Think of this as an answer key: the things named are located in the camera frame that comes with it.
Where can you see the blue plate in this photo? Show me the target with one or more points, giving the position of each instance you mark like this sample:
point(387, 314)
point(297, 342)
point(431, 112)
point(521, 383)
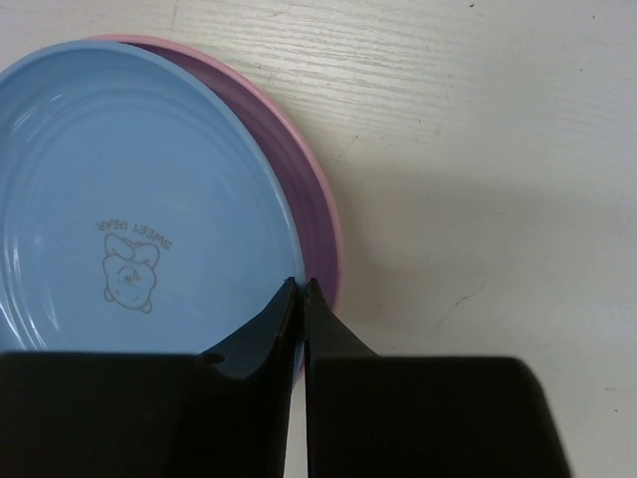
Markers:
point(138, 215)

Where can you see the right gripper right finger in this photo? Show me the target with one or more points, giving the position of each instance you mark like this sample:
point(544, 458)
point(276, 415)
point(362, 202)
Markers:
point(378, 416)

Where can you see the pink plate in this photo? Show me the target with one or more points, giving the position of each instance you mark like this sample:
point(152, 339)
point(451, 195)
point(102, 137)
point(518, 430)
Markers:
point(301, 177)

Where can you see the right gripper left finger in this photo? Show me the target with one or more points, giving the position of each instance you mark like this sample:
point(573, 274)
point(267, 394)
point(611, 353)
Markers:
point(220, 413)

